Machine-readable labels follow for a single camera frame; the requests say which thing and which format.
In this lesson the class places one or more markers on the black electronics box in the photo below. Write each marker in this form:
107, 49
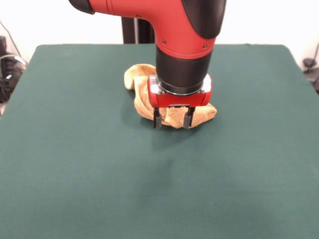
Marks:
2, 44

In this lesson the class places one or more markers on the dark grey power adapter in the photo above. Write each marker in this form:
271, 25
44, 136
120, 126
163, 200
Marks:
309, 62

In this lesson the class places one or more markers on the tan terry towel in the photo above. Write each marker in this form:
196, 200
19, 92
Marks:
139, 74

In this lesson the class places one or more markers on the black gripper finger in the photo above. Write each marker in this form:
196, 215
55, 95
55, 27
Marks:
187, 122
157, 122

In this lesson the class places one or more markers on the dark green table cloth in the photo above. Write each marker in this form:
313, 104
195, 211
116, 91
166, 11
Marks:
74, 161

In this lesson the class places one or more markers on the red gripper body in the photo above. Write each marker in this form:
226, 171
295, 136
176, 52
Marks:
179, 100

